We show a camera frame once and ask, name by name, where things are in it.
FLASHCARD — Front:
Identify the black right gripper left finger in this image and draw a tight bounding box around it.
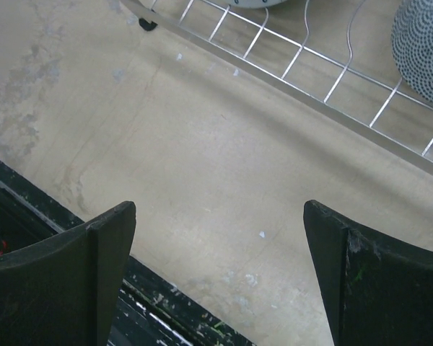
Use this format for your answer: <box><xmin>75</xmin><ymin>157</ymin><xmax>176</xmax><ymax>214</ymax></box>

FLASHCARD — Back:
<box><xmin>0</xmin><ymin>201</ymin><xmax>136</xmax><ymax>345</ymax></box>

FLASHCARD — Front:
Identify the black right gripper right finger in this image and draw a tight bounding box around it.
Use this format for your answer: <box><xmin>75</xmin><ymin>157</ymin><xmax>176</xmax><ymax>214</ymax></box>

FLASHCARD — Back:
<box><xmin>303</xmin><ymin>200</ymin><xmax>433</xmax><ymax>345</ymax></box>

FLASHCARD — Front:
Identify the white red rimmed bowl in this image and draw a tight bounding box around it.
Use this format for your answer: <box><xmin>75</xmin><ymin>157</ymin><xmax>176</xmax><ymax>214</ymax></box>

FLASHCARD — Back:
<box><xmin>390</xmin><ymin>0</ymin><xmax>433</xmax><ymax>103</ymax></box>

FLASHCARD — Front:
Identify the blue patterned bowl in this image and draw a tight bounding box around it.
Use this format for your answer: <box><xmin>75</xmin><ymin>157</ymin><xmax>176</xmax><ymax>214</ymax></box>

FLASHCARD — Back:
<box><xmin>224</xmin><ymin>0</ymin><xmax>286</xmax><ymax>9</ymax></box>

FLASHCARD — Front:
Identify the stainless steel dish rack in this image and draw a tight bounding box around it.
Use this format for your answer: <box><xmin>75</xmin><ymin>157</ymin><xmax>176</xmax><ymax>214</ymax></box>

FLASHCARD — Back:
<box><xmin>125</xmin><ymin>1</ymin><xmax>433</xmax><ymax>176</ymax></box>

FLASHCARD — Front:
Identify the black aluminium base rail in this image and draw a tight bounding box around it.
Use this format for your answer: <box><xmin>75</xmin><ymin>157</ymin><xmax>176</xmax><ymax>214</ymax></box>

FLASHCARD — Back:
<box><xmin>0</xmin><ymin>161</ymin><xmax>250</xmax><ymax>345</ymax></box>

